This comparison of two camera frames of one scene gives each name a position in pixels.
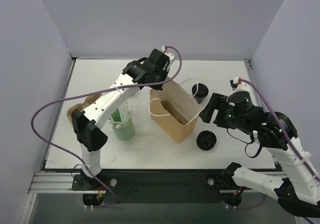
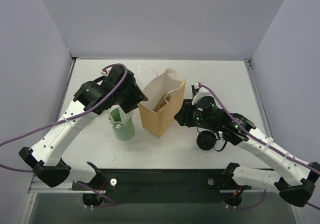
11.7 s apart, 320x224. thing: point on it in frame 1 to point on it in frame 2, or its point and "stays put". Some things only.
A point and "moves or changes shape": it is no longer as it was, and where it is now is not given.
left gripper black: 157,75 to 136,94
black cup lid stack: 206,139 stays put
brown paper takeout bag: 175,94 moves or changes shape
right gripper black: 220,113 to 182,114
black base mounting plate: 161,187 stays put
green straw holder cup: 122,132 stays put
